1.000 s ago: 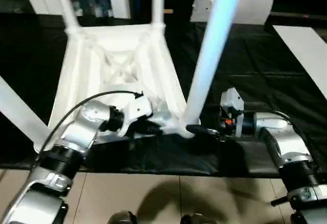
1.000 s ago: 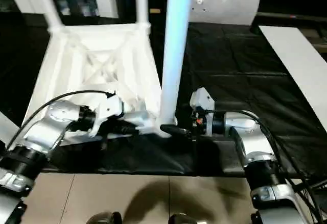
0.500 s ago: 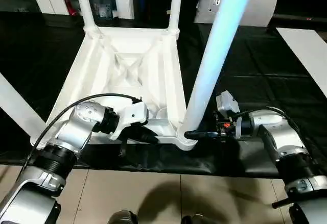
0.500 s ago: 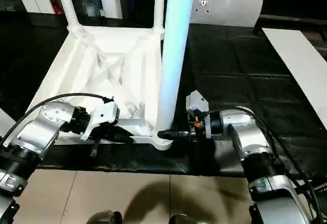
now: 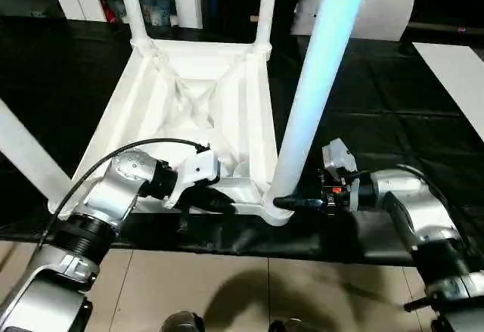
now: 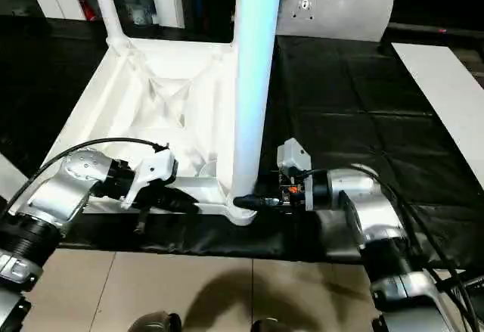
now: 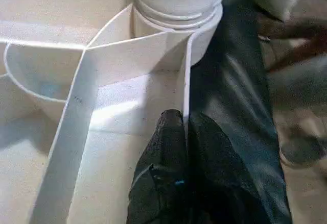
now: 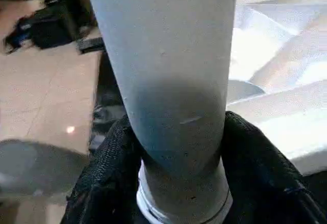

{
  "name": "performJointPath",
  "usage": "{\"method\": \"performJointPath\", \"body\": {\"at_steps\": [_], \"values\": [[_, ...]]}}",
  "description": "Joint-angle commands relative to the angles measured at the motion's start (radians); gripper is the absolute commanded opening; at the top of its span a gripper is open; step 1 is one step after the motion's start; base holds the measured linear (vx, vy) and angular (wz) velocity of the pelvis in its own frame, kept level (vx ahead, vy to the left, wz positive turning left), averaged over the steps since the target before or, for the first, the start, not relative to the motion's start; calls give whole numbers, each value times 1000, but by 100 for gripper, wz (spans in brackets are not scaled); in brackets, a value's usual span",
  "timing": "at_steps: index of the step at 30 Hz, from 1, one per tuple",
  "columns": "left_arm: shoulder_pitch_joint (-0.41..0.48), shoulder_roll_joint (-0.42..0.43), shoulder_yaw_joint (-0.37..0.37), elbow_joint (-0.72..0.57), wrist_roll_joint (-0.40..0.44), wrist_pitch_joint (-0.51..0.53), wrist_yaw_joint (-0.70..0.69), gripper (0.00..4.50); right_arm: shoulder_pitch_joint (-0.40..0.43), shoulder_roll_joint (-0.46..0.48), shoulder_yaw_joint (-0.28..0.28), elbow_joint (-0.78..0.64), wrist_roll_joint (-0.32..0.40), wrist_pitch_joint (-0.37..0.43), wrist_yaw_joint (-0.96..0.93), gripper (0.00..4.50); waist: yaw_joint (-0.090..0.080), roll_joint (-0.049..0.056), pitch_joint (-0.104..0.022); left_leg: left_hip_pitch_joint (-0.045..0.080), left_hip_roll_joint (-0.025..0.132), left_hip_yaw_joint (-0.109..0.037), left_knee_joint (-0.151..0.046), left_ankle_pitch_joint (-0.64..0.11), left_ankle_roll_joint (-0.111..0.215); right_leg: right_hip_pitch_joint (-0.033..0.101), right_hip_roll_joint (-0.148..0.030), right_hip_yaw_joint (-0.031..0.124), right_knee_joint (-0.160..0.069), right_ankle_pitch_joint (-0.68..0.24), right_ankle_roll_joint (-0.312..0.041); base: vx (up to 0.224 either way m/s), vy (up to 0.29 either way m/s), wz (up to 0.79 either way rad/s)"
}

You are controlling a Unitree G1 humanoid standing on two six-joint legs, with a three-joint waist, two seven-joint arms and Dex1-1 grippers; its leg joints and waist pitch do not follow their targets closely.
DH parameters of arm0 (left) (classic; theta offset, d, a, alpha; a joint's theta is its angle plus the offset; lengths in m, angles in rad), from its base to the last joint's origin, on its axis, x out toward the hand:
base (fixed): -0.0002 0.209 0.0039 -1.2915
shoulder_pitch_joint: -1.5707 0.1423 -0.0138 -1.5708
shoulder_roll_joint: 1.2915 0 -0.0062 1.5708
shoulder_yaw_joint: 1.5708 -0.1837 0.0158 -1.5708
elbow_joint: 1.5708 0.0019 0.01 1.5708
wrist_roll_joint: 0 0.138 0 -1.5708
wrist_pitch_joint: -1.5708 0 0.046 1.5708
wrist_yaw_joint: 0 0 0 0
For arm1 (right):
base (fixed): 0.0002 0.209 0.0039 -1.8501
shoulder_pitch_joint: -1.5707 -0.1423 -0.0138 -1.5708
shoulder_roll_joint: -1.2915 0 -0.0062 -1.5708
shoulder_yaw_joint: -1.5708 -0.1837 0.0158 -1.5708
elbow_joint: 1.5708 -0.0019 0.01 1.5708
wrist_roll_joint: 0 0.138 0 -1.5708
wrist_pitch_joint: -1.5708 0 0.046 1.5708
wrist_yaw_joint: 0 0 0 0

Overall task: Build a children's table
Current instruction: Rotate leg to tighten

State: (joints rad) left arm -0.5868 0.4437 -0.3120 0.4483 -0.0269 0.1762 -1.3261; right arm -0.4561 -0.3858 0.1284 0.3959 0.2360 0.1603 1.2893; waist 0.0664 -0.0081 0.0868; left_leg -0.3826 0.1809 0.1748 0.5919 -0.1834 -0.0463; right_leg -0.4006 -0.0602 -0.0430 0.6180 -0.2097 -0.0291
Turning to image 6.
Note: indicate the white plastic table top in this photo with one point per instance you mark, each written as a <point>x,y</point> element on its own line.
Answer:
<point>113,94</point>

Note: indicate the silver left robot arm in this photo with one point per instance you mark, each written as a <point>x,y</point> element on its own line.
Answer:
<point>75,180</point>

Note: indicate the white flat board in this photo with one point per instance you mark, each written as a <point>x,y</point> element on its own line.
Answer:
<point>446,94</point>

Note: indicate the blue white porcelain jar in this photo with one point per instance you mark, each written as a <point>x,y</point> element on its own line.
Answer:
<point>138,14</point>

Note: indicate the red bottle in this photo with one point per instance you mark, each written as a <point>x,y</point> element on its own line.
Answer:
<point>89,10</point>

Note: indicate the black wifi router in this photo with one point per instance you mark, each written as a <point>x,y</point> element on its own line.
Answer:
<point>474,288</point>

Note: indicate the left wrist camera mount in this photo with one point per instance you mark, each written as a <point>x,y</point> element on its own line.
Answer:
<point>155,165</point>

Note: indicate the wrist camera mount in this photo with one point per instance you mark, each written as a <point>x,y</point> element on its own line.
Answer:
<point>293,154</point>
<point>155,165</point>

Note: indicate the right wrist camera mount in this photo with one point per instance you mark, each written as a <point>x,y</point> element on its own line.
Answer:
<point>293,154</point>

